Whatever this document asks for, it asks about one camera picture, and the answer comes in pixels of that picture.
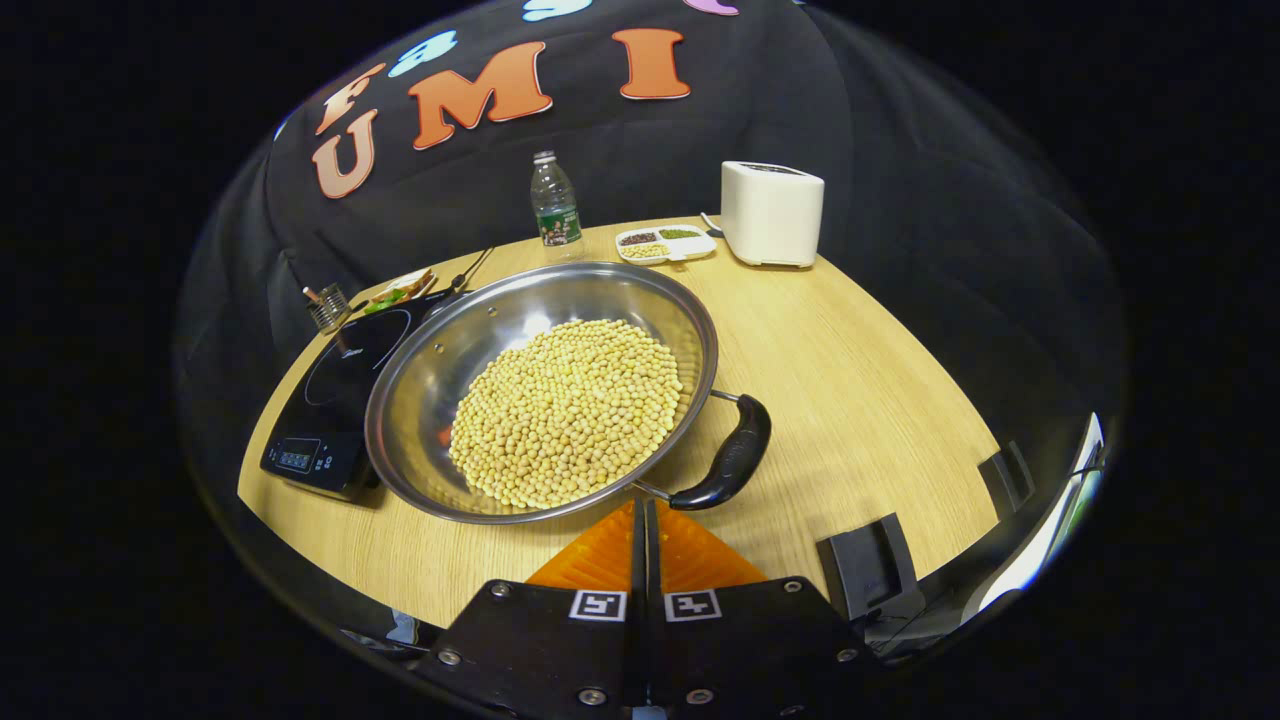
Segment pile of yellow soybeans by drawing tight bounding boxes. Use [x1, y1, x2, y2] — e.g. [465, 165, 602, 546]
[448, 318, 684, 509]

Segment clear plastic water bottle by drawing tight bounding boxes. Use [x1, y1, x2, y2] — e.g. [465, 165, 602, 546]
[530, 150, 584, 263]

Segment black power cable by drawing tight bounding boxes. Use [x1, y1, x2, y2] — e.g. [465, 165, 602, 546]
[450, 247, 494, 293]

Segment black plastic stand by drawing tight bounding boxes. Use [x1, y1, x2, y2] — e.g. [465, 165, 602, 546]
[977, 440, 1038, 518]
[817, 513, 926, 626]

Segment sandwich on white plate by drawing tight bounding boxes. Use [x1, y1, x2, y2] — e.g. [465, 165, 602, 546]
[362, 268, 436, 313]

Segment steel pot with black handle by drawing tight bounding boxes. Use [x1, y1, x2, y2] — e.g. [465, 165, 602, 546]
[363, 261, 773, 526]

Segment white toaster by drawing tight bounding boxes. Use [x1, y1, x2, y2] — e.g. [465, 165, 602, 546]
[720, 161, 826, 269]

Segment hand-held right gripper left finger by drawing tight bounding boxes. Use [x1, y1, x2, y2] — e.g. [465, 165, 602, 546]
[415, 500, 646, 719]

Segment metal wire mesh holder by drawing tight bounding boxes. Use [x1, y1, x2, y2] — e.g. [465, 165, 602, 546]
[303, 283, 351, 334]

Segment white divided dish of beans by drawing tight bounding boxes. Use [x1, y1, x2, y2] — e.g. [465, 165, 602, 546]
[614, 225, 718, 266]

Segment black induction cooktop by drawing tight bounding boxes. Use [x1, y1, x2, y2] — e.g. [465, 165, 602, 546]
[260, 290, 461, 501]

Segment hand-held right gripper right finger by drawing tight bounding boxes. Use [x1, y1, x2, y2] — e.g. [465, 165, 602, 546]
[646, 500, 881, 719]

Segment black backdrop cloth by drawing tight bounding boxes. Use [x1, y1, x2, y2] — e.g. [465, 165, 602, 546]
[175, 0, 1126, 501]

